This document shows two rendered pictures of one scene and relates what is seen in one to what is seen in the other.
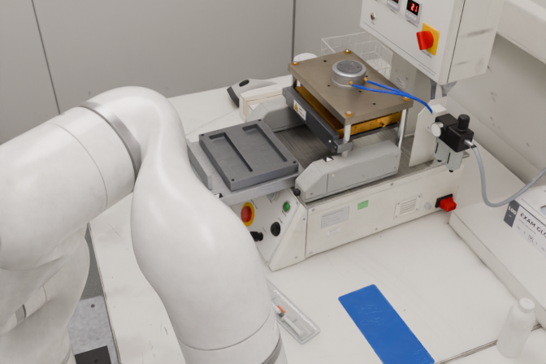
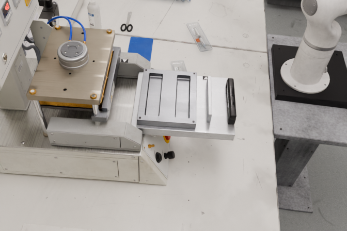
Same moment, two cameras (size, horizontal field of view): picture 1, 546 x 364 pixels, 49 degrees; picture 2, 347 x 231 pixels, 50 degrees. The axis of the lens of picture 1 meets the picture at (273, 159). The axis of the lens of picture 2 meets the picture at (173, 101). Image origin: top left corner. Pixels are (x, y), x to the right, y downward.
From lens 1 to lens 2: 1.80 m
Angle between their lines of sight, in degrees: 90
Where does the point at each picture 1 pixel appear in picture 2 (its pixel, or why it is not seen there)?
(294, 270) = not seen: hidden behind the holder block
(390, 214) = not seen: hidden behind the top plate
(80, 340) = (289, 113)
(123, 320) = (264, 113)
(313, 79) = (97, 72)
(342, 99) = (98, 45)
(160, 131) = not seen: outside the picture
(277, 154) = (148, 87)
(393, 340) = (139, 49)
